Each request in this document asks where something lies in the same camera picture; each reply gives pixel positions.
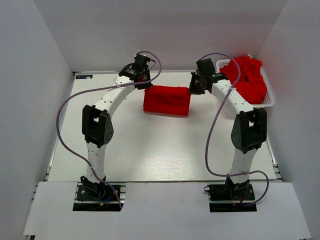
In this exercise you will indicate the red t-shirt pile in basket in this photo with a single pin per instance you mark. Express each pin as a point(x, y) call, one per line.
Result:
point(251, 85)

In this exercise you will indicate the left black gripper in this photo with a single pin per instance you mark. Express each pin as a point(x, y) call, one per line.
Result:
point(144, 86)

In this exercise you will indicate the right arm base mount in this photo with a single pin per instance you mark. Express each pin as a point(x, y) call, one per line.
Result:
point(222, 202)

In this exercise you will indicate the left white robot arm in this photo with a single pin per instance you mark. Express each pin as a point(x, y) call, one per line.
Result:
point(97, 126)

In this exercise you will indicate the white plastic laundry basket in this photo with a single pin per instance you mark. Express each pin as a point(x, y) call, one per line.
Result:
point(269, 99)

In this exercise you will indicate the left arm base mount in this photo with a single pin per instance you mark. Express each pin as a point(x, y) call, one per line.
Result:
point(86, 200)

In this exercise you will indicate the dark blue table label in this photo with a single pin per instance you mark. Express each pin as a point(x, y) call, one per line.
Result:
point(86, 76)

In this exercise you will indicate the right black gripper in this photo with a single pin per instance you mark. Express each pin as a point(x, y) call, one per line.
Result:
point(192, 89)

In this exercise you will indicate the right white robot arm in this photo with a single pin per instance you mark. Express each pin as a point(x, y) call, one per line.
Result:
point(249, 129)

